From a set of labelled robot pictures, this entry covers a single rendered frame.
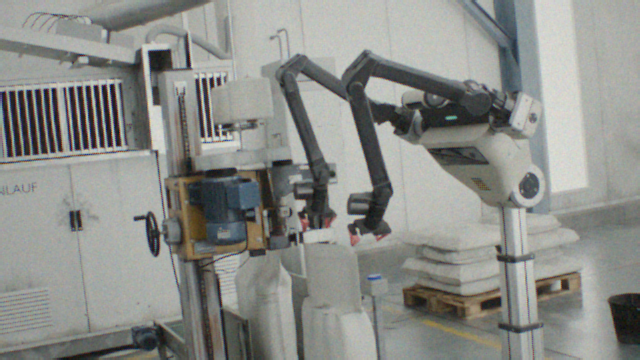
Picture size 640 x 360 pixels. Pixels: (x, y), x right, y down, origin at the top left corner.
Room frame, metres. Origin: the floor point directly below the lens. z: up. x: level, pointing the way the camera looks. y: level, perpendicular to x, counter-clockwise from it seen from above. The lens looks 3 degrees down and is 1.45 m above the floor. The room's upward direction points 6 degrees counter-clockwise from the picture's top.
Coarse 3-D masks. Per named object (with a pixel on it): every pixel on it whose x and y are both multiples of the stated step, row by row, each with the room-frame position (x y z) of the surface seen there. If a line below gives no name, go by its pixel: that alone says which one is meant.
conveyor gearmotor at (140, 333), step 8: (152, 320) 4.52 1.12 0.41; (136, 328) 4.42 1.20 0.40; (144, 328) 4.30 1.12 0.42; (152, 328) 4.34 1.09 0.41; (136, 336) 4.38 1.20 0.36; (144, 336) 4.24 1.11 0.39; (152, 336) 4.25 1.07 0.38; (136, 344) 4.38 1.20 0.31; (144, 344) 4.23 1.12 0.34; (152, 344) 4.25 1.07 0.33; (160, 344) 4.41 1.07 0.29
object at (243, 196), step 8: (240, 184) 2.62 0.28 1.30; (248, 184) 2.65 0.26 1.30; (256, 184) 2.68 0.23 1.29; (232, 192) 2.64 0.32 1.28; (240, 192) 2.62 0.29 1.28; (248, 192) 2.65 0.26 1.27; (256, 192) 2.68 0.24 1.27; (232, 200) 2.64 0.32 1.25; (240, 200) 2.62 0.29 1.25; (248, 200) 2.65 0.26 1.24; (256, 200) 2.68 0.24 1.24; (232, 208) 2.65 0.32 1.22; (240, 208) 2.62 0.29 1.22; (248, 208) 2.65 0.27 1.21
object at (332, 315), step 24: (312, 264) 2.74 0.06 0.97; (336, 264) 2.63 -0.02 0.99; (312, 288) 2.78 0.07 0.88; (336, 288) 2.64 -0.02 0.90; (312, 312) 2.76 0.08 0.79; (336, 312) 2.62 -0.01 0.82; (360, 312) 2.61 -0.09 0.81; (312, 336) 2.76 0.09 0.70; (336, 336) 2.59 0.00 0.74; (360, 336) 2.58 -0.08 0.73
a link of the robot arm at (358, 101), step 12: (360, 84) 2.13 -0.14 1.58; (348, 96) 2.20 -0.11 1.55; (360, 96) 2.15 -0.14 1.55; (360, 108) 2.20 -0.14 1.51; (360, 120) 2.22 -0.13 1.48; (372, 120) 2.23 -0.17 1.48; (360, 132) 2.24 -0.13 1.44; (372, 132) 2.25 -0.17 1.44; (360, 144) 2.29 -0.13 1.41; (372, 144) 2.26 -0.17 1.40; (372, 156) 2.28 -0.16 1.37; (372, 168) 2.30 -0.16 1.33; (384, 168) 2.31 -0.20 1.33; (372, 180) 2.32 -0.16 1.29; (384, 180) 2.32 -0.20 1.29
